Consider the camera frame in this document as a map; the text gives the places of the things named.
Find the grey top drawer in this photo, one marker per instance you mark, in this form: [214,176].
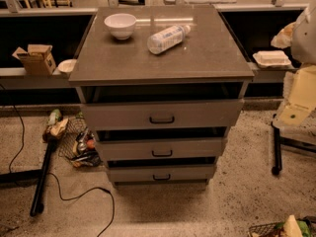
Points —
[162,114]

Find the clear plastic bottle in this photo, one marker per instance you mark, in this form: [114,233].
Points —
[167,38]

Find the black metal leg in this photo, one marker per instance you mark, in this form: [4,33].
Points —
[37,205]
[280,141]

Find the black metal leg right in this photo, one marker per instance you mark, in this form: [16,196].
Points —
[280,141]

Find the grey drawer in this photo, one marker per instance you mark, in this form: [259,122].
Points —
[161,148]
[156,174]
[162,114]

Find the black metal leg left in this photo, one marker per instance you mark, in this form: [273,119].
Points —
[37,205]

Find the wire basket with items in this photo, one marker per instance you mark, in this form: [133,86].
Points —
[77,146]

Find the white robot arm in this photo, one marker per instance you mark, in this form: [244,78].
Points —
[303,48]

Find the grey drawer cabinet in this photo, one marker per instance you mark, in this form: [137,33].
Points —
[206,66]

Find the cardboard box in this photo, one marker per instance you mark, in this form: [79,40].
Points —
[37,59]

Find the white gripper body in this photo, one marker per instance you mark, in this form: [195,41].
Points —
[304,39]

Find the grey bottom drawer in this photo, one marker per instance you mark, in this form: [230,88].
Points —
[156,174]

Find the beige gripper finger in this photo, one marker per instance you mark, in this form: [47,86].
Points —
[284,37]

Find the wire basket bottom right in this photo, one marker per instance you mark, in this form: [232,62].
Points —
[306,225]

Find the white takeout container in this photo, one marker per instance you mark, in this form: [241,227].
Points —
[271,58]

